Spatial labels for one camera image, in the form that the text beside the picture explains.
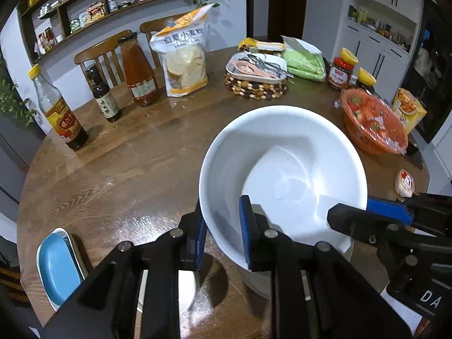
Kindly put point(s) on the beaded wooden trivet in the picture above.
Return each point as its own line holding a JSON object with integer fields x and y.
{"x": 255, "y": 90}

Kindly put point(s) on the yellow cap dark bottle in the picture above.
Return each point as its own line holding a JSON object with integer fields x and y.
{"x": 365, "y": 80}

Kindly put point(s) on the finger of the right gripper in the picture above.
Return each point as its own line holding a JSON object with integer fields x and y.
{"x": 390, "y": 209}
{"x": 361, "y": 225}

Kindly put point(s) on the red chili sauce jar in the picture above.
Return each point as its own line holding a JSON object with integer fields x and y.
{"x": 339, "y": 74}

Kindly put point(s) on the white kitchen cabinet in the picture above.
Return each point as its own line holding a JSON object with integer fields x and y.
{"x": 381, "y": 34}

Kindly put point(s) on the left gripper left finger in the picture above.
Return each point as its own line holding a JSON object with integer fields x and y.
{"x": 193, "y": 240}

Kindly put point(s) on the wooden chair left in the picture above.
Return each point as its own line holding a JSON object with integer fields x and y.
{"x": 105, "y": 57}

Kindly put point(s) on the yellow packet behind tray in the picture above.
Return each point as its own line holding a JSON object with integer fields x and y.
{"x": 253, "y": 45}

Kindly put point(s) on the white tray with utensils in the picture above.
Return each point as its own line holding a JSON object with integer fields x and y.
{"x": 256, "y": 67}

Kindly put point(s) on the small dark soy sauce bottle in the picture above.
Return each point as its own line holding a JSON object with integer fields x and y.
{"x": 101, "y": 93}

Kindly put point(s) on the flour bag white orange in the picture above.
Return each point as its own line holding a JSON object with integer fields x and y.
{"x": 181, "y": 50}

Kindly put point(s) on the large vinegar bottle yellow cap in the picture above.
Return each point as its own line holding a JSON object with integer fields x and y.
{"x": 56, "y": 111}

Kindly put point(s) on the yellow snack box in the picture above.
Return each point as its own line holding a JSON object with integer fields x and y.
{"x": 408, "y": 109}

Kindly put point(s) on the small white bowl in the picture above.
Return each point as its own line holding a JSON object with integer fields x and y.
{"x": 180, "y": 290}

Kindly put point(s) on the green plastic bag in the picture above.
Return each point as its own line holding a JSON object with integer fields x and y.
{"x": 304, "y": 60}

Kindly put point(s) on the small red white packet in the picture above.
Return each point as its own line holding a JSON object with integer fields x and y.
{"x": 404, "y": 184}

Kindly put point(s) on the large white bowl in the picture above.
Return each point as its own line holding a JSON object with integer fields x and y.
{"x": 293, "y": 164}

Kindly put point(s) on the green hanging plant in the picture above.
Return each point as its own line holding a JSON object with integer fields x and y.
{"x": 11, "y": 103}

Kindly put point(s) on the red sauce glass bottle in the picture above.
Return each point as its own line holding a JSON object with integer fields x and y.
{"x": 140, "y": 77}

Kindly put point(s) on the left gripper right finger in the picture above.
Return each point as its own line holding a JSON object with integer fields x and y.
{"x": 265, "y": 248}

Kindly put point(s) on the blue white patterned square plate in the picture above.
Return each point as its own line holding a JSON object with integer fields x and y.
{"x": 70, "y": 264}

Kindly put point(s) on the white round plate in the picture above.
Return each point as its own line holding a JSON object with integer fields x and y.
{"x": 261, "y": 283}

